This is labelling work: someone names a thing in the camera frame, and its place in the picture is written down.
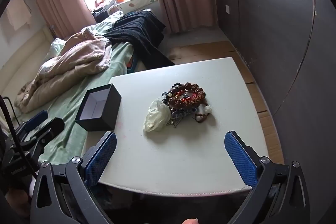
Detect black cable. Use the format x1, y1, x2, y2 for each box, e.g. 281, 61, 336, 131
0, 95, 38, 178

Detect white hanging cloth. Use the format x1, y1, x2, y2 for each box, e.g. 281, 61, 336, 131
6, 0, 32, 30

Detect black knitted blanket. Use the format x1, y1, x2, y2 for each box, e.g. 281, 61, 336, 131
104, 11, 176, 73

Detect printed window seat cloth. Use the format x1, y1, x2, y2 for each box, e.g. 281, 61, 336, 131
115, 0, 159, 14

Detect large brown bead bracelet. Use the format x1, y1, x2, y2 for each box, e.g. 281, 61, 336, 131
168, 82, 207, 109

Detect blue bead bracelet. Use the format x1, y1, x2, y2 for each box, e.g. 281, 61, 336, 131
161, 91, 174, 109

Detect small brown white bead bracelet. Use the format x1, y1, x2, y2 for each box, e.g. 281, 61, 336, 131
192, 104, 214, 124

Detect white pouch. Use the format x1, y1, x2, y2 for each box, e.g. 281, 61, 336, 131
142, 99, 172, 132

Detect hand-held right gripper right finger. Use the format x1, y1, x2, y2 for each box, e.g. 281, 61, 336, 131
224, 131, 311, 224

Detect beige blanket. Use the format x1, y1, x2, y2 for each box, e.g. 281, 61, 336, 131
14, 28, 113, 113

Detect silver chain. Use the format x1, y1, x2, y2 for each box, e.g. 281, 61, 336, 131
167, 116, 185, 129

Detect red cord bracelet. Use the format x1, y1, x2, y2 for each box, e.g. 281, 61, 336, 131
175, 91, 197, 104

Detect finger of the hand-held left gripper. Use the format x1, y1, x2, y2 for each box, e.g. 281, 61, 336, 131
16, 118, 65, 152
16, 110, 49, 135

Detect green bed sheet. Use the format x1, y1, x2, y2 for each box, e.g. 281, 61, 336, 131
38, 10, 147, 165

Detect black jewelry box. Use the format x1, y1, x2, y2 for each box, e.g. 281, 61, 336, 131
75, 84, 122, 132

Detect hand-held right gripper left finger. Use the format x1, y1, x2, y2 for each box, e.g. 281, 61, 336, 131
30, 131, 117, 224

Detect flattened cardboard sheet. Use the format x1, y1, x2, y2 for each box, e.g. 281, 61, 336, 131
168, 42, 285, 164

